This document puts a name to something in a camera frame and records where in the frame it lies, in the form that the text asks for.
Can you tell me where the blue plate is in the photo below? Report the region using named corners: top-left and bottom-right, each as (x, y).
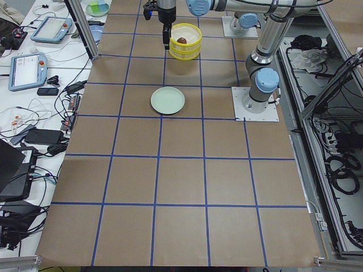
top-left (89, 25), bottom-right (104, 43)

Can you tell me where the white cloth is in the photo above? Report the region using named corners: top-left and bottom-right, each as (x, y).
top-left (291, 49), bottom-right (328, 73)

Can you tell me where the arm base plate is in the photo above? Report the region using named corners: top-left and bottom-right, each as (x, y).
top-left (222, 16), bottom-right (258, 40)
top-left (231, 87), bottom-right (279, 122)

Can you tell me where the teach pendant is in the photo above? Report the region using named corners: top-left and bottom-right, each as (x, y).
top-left (9, 54), bottom-right (48, 92)
top-left (30, 16), bottom-right (73, 44)

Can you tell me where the black phone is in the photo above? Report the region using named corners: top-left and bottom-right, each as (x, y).
top-left (37, 87), bottom-right (59, 96)

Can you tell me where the light green plate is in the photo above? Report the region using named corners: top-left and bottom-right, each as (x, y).
top-left (150, 87), bottom-right (185, 115)

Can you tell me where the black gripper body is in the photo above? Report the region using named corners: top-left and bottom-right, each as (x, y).
top-left (157, 7), bottom-right (176, 27)

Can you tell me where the teach pendant far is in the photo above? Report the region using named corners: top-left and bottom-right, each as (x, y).
top-left (30, 16), bottom-right (73, 44)

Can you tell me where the brown bun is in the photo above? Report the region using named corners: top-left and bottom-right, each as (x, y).
top-left (177, 37), bottom-right (187, 44)

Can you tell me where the black laptop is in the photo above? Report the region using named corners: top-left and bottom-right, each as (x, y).
top-left (1, 140), bottom-right (38, 202)

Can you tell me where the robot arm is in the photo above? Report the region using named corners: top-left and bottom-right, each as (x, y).
top-left (143, 1), bottom-right (330, 69)
top-left (231, 12), bottom-right (261, 31)

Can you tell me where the teach pendant near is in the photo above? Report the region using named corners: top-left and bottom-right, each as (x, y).
top-left (9, 54), bottom-right (48, 92)

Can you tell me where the aluminium frame post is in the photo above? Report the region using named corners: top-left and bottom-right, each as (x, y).
top-left (64, 0), bottom-right (99, 61)

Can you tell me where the yellow steamer basket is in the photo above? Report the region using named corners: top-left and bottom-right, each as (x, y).
top-left (169, 45), bottom-right (200, 61)
top-left (170, 23), bottom-right (202, 50)

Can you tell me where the clear bowl with blocks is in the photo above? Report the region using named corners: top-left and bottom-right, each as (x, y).
top-left (86, 1), bottom-right (109, 18)

